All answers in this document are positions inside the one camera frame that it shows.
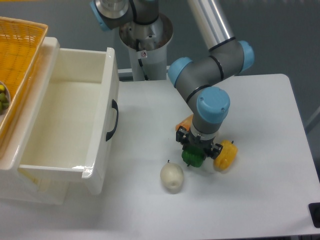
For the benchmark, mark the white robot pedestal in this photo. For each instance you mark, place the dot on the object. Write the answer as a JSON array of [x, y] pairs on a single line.
[[147, 48]]

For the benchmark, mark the white drawer cabinet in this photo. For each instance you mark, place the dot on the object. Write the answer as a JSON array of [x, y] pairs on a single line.
[[15, 182]]

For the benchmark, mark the black table corner fixture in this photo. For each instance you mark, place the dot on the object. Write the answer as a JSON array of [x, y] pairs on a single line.
[[314, 209]]

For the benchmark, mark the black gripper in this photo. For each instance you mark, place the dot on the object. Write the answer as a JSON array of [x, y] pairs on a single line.
[[196, 138]]

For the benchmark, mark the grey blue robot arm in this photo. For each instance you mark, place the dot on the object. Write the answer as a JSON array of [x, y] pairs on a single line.
[[195, 81]]

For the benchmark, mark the yellow bell pepper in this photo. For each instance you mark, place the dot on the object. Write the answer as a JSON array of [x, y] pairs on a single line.
[[227, 155]]

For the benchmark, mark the white pear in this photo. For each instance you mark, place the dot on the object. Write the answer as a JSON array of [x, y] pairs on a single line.
[[172, 177]]

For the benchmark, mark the yellow woven basket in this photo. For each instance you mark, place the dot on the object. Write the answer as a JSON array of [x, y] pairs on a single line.
[[20, 43]]

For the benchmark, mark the white open drawer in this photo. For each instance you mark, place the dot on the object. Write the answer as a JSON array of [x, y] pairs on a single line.
[[68, 139]]

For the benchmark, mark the green bell pepper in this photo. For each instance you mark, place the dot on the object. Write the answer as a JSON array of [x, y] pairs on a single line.
[[193, 156]]

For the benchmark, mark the bowl of green fruit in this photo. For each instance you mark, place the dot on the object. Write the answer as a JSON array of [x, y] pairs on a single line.
[[5, 98]]

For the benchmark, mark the black drawer handle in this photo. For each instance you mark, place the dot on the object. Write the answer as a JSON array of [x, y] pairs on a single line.
[[115, 120]]

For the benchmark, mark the orange triangular bread piece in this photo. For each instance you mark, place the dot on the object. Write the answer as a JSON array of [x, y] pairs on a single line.
[[186, 123]]

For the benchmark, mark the white metal frame bracket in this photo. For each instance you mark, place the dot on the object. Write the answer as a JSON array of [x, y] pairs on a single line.
[[234, 68]]

